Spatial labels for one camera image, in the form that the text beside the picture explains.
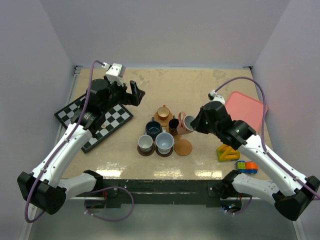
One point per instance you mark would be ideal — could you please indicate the light orange wooden coaster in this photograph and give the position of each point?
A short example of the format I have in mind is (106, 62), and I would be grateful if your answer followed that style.
(183, 147)

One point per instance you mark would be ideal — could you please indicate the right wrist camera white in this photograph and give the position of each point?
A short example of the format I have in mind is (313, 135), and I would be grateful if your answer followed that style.
(215, 97)

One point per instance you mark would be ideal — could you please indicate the yellow green wooden block toy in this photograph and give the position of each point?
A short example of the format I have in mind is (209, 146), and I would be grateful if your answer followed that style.
(226, 153)

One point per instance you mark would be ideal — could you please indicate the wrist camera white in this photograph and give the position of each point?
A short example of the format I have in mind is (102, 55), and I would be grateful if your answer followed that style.
(215, 97)
(114, 73)

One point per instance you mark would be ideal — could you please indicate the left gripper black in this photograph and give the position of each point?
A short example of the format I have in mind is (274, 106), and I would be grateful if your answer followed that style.
(134, 99)

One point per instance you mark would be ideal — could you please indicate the dark blue cup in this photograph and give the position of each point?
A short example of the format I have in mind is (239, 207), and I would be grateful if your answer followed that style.
(153, 128)

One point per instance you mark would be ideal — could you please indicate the orange blue toy car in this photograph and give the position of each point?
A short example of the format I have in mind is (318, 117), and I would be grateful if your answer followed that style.
(247, 167)

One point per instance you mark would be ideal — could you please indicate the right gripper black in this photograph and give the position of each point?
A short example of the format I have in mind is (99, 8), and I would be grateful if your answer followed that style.
(197, 123)

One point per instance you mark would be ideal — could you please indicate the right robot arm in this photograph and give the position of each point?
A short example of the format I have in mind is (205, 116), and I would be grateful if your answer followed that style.
(289, 194)

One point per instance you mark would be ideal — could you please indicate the pink tray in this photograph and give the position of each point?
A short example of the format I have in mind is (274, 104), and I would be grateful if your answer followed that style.
(245, 108)

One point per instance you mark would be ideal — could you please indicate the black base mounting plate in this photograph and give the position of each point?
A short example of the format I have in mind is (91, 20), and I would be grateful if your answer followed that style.
(165, 192)

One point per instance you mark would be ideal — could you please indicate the scalloped light cork coaster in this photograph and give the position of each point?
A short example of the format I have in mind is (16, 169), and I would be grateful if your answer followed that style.
(165, 122)

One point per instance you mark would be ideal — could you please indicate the pink cup gold inside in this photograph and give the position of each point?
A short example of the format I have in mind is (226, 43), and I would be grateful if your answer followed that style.
(163, 113)

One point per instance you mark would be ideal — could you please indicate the black white chessboard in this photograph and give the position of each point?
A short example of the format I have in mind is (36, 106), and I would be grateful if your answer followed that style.
(114, 120)

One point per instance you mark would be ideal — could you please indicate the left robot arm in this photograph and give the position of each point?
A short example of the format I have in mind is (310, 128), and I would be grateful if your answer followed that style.
(44, 187)

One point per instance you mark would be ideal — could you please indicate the dark brown wooden coaster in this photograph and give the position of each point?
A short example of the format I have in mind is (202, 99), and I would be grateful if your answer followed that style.
(147, 152)

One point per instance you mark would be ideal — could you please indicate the large white mug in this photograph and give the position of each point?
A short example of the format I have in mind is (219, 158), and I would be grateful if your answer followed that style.
(164, 141)

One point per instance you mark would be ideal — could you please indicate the black cup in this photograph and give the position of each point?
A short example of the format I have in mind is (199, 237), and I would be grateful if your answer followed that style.
(172, 126)

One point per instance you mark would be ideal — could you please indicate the round light cork coaster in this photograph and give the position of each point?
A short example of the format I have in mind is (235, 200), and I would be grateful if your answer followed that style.
(176, 136)

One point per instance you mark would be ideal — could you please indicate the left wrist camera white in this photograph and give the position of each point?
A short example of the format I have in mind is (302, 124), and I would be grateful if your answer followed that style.
(114, 73)

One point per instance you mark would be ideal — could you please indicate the grey white cup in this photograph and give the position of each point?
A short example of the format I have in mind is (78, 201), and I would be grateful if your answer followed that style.
(184, 126)
(145, 141)

